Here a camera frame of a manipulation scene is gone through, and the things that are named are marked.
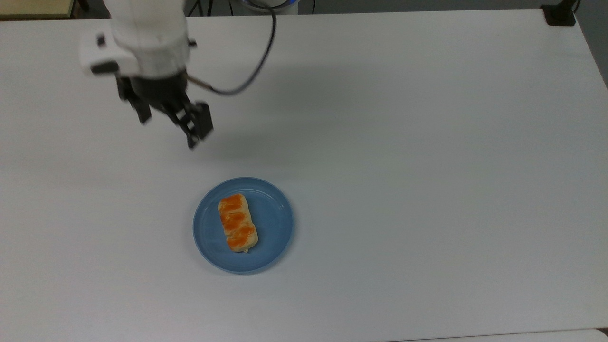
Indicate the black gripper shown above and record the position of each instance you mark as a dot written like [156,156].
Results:
[159,90]

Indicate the orange glazed bread roll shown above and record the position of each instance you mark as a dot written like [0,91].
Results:
[237,222]

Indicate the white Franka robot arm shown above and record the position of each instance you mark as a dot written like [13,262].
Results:
[142,38]

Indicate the blue round plate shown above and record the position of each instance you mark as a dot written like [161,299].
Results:
[273,223]

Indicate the black tripod legs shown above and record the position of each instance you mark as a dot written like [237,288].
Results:
[202,7]

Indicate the light wooden side table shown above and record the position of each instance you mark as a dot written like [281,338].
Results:
[35,8]

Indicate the black table clamp mount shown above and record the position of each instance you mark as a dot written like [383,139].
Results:
[560,14]

